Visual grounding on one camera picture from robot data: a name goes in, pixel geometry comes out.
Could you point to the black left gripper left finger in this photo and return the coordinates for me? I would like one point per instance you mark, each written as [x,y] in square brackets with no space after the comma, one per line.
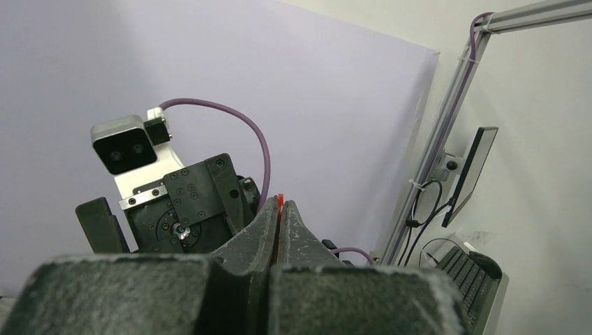
[224,292]

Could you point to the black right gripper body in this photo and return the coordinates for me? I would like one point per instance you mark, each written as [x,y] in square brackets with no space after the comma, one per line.
[195,209]

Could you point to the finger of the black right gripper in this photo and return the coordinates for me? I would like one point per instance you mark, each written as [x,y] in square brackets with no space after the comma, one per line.
[101,227]

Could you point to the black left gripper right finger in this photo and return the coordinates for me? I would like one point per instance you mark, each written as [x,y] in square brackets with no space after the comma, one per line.
[313,292]

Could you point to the black keyboard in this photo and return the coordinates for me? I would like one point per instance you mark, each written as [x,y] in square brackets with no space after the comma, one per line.
[482,285]

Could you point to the computer monitor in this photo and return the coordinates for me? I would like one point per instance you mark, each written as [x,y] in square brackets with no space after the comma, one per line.
[469,175]

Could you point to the aluminium frame post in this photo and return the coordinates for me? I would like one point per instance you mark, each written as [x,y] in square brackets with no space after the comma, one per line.
[481,28]

